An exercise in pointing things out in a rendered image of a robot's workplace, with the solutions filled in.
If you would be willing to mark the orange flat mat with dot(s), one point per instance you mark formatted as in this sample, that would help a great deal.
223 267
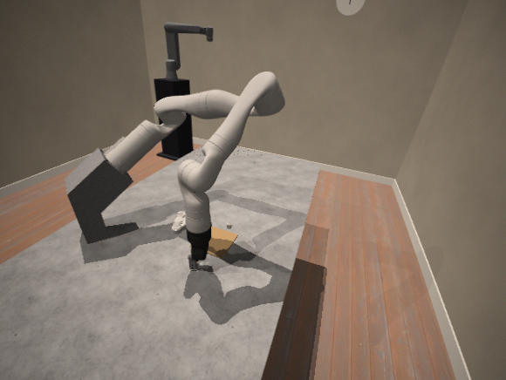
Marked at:
220 242

